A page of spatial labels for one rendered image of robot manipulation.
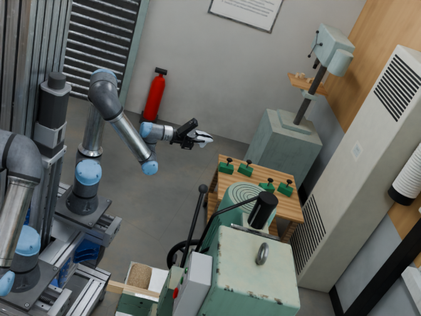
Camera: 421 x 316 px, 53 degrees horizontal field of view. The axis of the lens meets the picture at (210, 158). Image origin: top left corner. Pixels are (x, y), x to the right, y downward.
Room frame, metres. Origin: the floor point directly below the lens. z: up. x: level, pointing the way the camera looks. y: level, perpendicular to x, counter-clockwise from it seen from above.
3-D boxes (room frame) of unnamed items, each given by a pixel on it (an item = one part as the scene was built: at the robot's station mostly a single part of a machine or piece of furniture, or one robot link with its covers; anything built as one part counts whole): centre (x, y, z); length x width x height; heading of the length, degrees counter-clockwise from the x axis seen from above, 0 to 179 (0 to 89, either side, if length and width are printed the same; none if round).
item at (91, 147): (1.66, 0.55, 1.19); 0.15 x 0.12 x 0.55; 23
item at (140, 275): (1.17, 0.09, 0.92); 0.14 x 0.09 x 0.04; 9
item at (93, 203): (1.53, 0.50, 0.87); 0.15 x 0.15 x 0.10
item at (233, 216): (1.13, -0.17, 1.35); 0.18 x 0.18 x 0.31
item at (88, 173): (1.54, 0.50, 0.98); 0.13 x 0.12 x 0.14; 23
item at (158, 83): (3.92, 0.76, 0.30); 0.19 x 0.18 x 0.60; 12
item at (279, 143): (3.56, -0.61, 0.79); 0.62 x 0.48 x 1.58; 13
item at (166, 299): (0.89, -0.05, 1.22); 0.09 x 0.08 x 0.15; 9
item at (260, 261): (0.84, -0.22, 1.55); 0.06 x 0.02 x 0.07; 9
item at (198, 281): (0.79, -0.08, 1.40); 0.10 x 0.06 x 0.16; 9
